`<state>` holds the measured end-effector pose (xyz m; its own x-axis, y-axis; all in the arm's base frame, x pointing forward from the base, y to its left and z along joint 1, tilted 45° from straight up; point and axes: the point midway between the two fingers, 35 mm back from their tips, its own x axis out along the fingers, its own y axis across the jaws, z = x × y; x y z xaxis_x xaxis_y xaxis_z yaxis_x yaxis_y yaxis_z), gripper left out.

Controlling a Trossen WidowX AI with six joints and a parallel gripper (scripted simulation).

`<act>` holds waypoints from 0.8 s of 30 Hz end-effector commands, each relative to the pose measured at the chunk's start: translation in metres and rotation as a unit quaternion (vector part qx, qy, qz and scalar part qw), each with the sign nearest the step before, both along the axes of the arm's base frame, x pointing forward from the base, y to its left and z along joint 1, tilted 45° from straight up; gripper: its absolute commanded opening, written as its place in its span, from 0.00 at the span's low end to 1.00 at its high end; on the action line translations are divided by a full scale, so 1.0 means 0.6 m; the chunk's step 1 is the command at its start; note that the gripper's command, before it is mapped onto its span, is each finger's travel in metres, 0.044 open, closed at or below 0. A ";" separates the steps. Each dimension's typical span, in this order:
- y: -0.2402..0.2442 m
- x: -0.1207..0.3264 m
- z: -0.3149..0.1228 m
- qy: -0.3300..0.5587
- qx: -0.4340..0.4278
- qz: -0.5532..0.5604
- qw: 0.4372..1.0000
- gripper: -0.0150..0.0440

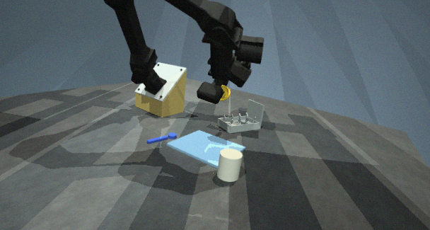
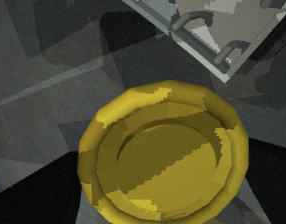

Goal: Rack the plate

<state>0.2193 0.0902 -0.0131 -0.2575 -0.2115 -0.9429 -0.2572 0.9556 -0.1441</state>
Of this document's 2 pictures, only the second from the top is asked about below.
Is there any yellow round plate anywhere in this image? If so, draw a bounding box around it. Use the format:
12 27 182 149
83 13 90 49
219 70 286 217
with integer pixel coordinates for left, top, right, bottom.
78 80 249 224

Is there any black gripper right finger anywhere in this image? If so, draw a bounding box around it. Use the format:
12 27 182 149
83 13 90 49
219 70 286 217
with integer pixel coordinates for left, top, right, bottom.
245 137 286 224

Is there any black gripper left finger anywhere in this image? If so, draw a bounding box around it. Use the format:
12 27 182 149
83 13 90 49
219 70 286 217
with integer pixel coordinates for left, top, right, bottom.
0 151 82 224

